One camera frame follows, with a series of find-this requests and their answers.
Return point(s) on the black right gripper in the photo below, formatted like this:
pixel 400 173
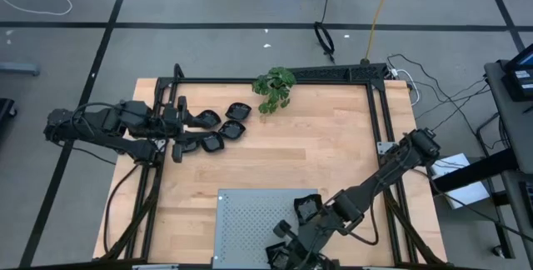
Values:
pixel 310 241

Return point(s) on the black caster wheel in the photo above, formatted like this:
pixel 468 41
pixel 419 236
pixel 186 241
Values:
pixel 499 252

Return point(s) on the black small square plate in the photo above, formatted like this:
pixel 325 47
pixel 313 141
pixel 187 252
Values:
pixel 277 257

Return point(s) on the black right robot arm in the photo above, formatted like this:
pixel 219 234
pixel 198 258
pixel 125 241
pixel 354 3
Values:
pixel 387 174

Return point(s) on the grey desk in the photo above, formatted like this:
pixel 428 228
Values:
pixel 514 128

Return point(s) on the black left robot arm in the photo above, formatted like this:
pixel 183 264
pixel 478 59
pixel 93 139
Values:
pixel 104 122

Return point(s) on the white box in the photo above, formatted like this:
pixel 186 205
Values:
pixel 470 193

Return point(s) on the white bracket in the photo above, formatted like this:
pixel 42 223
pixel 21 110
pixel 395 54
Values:
pixel 377 268
pixel 154 267

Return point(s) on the black desk leg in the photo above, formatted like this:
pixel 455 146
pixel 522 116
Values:
pixel 474 172

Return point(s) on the black wavy square plate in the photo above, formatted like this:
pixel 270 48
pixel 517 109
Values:
pixel 307 209

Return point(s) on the black laptop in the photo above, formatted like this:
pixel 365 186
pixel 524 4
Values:
pixel 518 80

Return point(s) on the green potted plant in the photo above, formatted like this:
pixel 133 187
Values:
pixel 275 88

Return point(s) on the grey perforated metal shelf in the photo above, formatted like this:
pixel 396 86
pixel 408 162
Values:
pixel 250 228

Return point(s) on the black aluminium table frame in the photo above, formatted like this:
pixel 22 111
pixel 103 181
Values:
pixel 372 80

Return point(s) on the black chair base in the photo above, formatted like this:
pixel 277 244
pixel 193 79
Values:
pixel 5 109

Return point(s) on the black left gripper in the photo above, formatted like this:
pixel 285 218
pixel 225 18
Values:
pixel 172 122

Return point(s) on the grey floor bar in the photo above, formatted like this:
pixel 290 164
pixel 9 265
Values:
pixel 18 69

